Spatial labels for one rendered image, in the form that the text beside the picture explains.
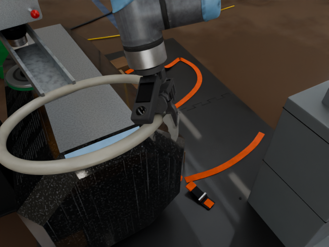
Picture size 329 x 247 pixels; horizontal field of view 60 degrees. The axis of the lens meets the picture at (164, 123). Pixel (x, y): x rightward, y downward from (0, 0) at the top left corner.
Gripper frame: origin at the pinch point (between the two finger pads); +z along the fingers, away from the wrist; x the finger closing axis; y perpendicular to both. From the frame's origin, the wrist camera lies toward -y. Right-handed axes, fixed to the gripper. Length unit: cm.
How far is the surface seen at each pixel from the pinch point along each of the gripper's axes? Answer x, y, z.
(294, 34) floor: -55, 306, 80
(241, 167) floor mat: -8, 95, 97
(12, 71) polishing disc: 87, 42, -6
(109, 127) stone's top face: 33.6, 25.6, 14.5
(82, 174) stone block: 39.2, 7.5, 23.3
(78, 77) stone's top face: 60, 52, 4
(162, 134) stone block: 18, 39, 28
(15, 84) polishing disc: 80, 34, -3
